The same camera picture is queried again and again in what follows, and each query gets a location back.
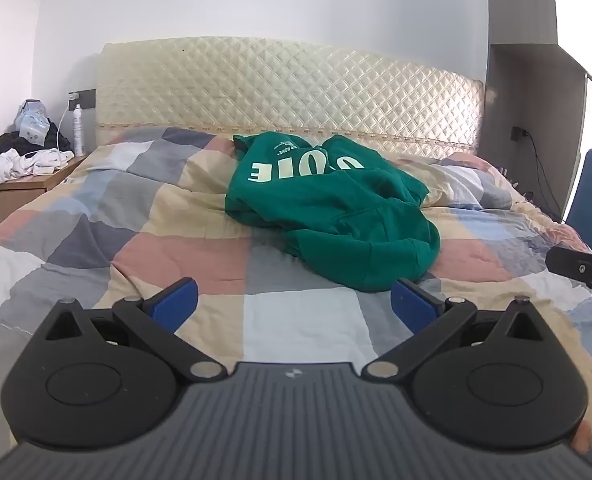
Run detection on white spray bottle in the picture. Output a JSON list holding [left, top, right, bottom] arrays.
[[73, 104, 86, 157]]

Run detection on wooden nightstand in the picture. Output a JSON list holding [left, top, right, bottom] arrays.
[[0, 155, 89, 231]]

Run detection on quilted cream headboard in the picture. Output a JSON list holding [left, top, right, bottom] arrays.
[[96, 36, 486, 153]]

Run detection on black wall socket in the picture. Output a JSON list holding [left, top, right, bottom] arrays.
[[68, 89, 97, 112]]

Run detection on patchwork quilt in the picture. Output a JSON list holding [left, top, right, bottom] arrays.
[[0, 126, 592, 461]]

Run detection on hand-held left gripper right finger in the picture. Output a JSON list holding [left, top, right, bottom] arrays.
[[363, 276, 548, 382]]

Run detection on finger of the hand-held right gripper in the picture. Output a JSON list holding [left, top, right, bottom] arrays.
[[546, 244, 592, 288]]

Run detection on person's left hand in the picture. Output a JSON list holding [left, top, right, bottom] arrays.
[[572, 421, 592, 455]]

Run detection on black clothes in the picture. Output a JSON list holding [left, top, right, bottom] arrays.
[[0, 119, 74, 157]]

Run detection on black cable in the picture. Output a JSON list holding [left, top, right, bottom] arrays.
[[523, 132, 562, 221]]

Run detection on white clothes pile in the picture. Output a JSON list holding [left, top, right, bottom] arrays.
[[0, 147, 75, 189]]

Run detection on clear plastic bag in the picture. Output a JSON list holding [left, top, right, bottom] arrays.
[[14, 99, 51, 142]]

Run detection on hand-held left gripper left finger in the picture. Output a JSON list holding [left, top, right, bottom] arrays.
[[43, 276, 229, 382]]

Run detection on pale pillow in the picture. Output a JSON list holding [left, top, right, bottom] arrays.
[[438, 152, 514, 211]]

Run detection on white cable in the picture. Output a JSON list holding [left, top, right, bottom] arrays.
[[56, 102, 79, 153]]

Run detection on green hoodie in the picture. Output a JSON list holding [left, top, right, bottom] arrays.
[[225, 131, 441, 293]]

